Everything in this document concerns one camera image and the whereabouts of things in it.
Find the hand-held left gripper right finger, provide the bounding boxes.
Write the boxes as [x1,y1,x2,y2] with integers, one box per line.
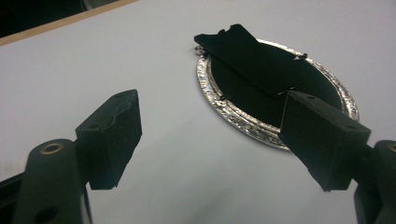
[278,91,372,192]

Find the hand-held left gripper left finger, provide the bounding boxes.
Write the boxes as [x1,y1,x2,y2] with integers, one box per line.
[75,89,143,190]

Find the oval silver photo frame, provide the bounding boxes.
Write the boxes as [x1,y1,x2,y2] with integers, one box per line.
[193,23,360,152]

